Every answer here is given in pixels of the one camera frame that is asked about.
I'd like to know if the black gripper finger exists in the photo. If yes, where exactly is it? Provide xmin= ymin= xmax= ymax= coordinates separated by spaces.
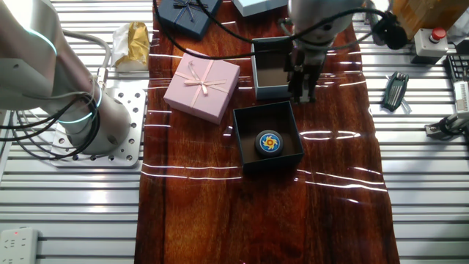
xmin=291 ymin=80 xmax=304 ymax=104
xmin=306 ymin=80 xmax=318 ymax=103

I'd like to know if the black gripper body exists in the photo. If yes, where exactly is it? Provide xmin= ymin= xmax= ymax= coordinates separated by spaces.
xmin=286 ymin=49 xmax=326 ymax=84

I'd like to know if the black disc with blue emblem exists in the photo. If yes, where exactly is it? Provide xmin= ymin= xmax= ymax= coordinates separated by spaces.
xmin=254 ymin=129 xmax=285 ymax=158

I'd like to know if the light blue open box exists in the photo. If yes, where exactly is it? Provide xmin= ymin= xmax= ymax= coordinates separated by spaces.
xmin=251 ymin=35 xmax=311 ymax=100

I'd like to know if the dark navy open box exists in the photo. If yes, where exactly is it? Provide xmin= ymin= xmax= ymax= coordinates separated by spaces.
xmin=232 ymin=100 xmax=306 ymax=174

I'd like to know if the light blue gift box with ribbon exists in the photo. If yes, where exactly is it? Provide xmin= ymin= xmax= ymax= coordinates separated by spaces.
xmin=231 ymin=0 xmax=289 ymax=18

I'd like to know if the pink gift box with ribbon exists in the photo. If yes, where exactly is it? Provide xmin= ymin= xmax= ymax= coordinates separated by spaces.
xmin=163 ymin=48 xmax=241 ymax=125

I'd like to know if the navy gift box with ribbon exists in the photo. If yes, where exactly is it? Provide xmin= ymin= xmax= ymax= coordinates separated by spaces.
xmin=155 ymin=0 xmax=224 ymax=41

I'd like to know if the emergency stop button box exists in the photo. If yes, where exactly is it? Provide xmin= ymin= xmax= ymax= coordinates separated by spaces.
xmin=410 ymin=26 xmax=450 ymax=65

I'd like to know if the green hex key set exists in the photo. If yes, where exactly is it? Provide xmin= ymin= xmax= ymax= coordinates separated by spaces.
xmin=380 ymin=71 xmax=410 ymax=113

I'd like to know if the small metal clamp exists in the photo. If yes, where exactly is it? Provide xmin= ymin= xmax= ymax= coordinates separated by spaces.
xmin=364 ymin=0 xmax=378 ymax=26

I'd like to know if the black keyboard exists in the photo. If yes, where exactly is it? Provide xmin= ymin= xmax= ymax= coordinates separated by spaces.
xmin=443 ymin=54 xmax=469 ymax=84

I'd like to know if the glossy wood grain mat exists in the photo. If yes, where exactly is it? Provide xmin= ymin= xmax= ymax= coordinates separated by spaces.
xmin=133 ymin=0 xmax=401 ymax=264

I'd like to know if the gold foil packet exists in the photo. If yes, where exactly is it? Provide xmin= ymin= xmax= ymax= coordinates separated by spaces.
xmin=111 ymin=21 xmax=151 ymax=73

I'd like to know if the white power strip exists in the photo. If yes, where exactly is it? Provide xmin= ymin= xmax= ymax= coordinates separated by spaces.
xmin=0 ymin=226 xmax=40 ymax=264

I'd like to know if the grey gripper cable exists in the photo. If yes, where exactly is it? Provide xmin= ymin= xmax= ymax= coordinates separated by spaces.
xmin=277 ymin=17 xmax=371 ymax=52

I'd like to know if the black cable bead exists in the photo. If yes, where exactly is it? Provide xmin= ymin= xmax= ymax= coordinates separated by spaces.
xmin=372 ymin=12 xmax=408 ymax=51

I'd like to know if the small clamped silver camera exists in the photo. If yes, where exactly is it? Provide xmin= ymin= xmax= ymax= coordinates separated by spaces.
xmin=424 ymin=111 xmax=469 ymax=140

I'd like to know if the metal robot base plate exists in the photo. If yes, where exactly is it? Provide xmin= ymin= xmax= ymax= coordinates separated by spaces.
xmin=49 ymin=87 xmax=147 ymax=169

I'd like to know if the grey robot base hose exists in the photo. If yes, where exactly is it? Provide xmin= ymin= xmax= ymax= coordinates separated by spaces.
xmin=62 ymin=30 xmax=112 ymax=86

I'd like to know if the black base cable bundle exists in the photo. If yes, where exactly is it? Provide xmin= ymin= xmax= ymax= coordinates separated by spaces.
xmin=0 ymin=93 xmax=102 ymax=161

